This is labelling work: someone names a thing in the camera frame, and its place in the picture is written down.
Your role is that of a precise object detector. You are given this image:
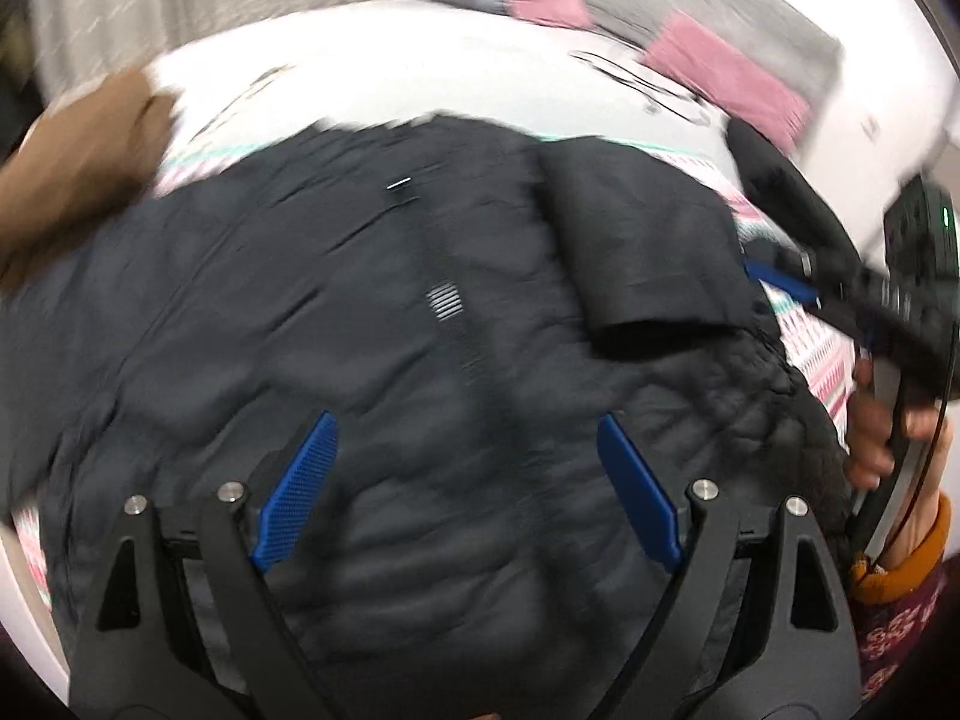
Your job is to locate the person's right forearm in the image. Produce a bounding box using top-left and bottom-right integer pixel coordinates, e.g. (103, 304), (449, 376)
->
(849, 465), (960, 702)

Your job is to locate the patterned red green blanket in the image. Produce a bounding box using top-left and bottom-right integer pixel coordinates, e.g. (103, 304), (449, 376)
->
(7, 127), (860, 616)

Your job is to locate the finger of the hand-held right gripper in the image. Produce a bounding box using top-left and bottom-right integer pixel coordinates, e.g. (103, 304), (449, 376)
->
(741, 240), (863, 312)

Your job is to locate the black cable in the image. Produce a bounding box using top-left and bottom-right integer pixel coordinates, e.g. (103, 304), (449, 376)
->
(570, 49), (713, 128)

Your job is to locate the black padded jacket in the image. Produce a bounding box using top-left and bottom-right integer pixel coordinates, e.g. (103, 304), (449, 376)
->
(0, 112), (863, 720)

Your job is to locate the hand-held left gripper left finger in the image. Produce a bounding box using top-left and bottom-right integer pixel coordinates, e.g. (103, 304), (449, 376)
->
(71, 411), (353, 720)

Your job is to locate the brown jacket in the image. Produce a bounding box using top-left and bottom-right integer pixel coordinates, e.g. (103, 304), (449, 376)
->
(0, 67), (181, 293)

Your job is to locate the small pink pillow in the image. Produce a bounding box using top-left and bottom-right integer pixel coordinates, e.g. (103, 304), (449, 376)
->
(643, 11), (817, 152)

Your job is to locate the person's right hand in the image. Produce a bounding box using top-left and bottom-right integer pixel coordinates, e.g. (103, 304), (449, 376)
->
(844, 356), (953, 497)

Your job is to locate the grey bed sheet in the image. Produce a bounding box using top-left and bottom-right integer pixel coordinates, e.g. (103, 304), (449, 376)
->
(146, 0), (751, 173)

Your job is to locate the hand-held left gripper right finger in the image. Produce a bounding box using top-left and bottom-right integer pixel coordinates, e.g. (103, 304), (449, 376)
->
(596, 412), (863, 720)

